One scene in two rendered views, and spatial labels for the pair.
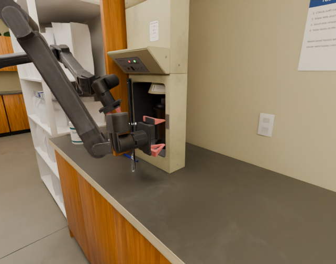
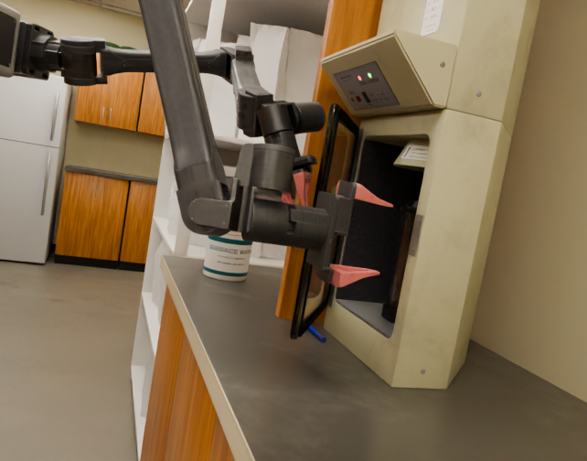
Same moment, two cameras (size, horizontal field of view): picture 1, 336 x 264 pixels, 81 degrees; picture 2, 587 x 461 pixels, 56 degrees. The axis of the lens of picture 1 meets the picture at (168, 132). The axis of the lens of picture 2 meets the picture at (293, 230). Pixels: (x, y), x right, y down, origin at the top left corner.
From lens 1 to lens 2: 0.24 m
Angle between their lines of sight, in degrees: 26
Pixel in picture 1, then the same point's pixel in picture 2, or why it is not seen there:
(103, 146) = (214, 208)
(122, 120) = (273, 161)
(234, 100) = not seen: outside the picture
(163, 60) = (432, 71)
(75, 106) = (187, 109)
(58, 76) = (176, 44)
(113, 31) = (351, 20)
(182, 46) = (497, 48)
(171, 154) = (410, 333)
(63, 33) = (266, 45)
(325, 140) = not seen: outside the picture
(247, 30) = not seen: outside the picture
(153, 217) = (282, 441)
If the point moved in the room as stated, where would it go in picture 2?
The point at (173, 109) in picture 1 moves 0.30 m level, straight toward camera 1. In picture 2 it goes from (439, 206) to (387, 198)
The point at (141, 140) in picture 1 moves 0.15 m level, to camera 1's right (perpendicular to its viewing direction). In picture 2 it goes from (307, 226) to (421, 251)
